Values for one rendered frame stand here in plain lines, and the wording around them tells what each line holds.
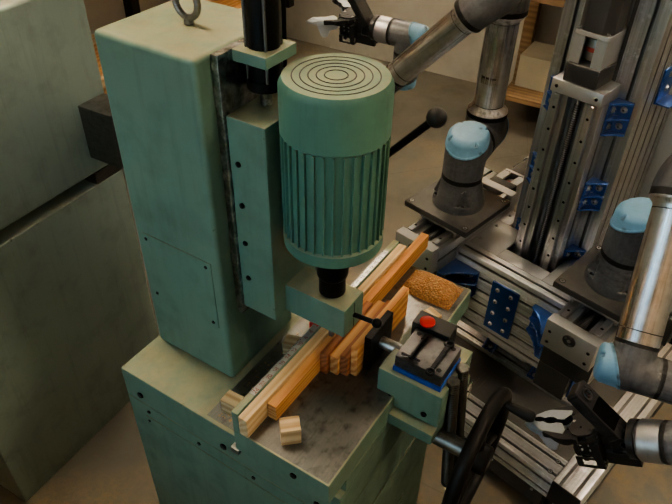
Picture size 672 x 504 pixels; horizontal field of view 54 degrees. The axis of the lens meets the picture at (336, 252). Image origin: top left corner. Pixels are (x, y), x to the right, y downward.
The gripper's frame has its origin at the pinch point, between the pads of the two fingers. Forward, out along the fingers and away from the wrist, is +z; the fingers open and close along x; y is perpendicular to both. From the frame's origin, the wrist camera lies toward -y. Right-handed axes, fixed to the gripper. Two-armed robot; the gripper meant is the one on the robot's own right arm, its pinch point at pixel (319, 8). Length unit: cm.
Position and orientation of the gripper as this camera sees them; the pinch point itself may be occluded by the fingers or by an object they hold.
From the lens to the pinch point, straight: 210.5
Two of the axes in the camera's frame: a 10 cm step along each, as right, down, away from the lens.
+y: 0.5, 7.0, 7.2
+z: -8.6, -3.3, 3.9
